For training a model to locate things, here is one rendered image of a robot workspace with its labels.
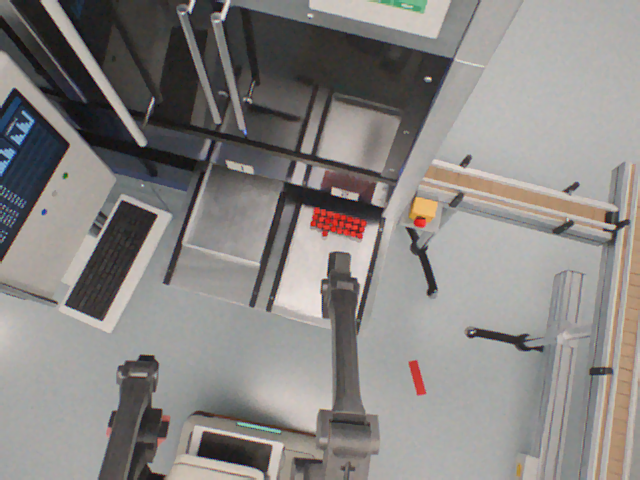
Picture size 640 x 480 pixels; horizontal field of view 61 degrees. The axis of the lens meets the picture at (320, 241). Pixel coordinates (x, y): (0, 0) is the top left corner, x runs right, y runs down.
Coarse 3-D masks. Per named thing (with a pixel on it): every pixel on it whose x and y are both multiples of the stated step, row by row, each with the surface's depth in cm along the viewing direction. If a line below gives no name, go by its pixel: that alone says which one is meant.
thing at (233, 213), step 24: (216, 168) 186; (216, 192) 183; (240, 192) 184; (264, 192) 184; (192, 216) 178; (216, 216) 181; (240, 216) 181; (264, 216) 182; (192, 240) 179; (216, 240) 179; (240, 240) 179; (264, 240) 178
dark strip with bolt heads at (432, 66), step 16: (432, 64) 98; (416, 80) 103; (432, 80) 102; (416, 96) 109; (432, 96) 107; (416, 112) 114; (400, 128) 122; (416, 128) 121; (400, 144) 130; (400, 160) 138; (384, 176) 150
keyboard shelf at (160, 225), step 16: (144, 208) 189; (160, 224) 188; (96, 240) 186; (160, 240) 188; (80, 256) 185; (144, 256) 185; (80, 272) 183; (128, 272) 183; (128, 288) 182; (64, 304) 180; (112, 304) 180; (80, 320) 179; (96, 320) 179; (112, 320) 179
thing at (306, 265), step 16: (304, 208) 183; (304, 224) 181; (368, 224) 182; (304, 240) 180; (320, 240) 180; (336, 240) 180; (368, 240) 181; (288, 256) 175; (304, 256) 179; (320, 256) 179; (352, 256) 179; (368, 256) 179; (288, 272) 177; (304, 272) 177; (320, 272) 177; (352, 272) 178; (288, 288) 176; (304, 288) 176; (320, 288) 176; (288, 304) 174; (304, 304) 174; (320, 304) 175
